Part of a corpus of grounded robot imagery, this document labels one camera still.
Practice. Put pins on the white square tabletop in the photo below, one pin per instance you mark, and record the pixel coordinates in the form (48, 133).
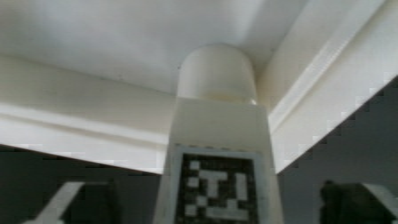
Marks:
(91, 55)

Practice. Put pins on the white table leg with tag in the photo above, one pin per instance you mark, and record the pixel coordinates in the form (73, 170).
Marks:
(219, 187)

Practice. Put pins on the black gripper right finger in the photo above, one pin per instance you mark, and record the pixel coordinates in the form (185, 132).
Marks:
(350, 205)

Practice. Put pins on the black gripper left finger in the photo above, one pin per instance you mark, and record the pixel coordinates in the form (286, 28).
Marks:
(80, 205)

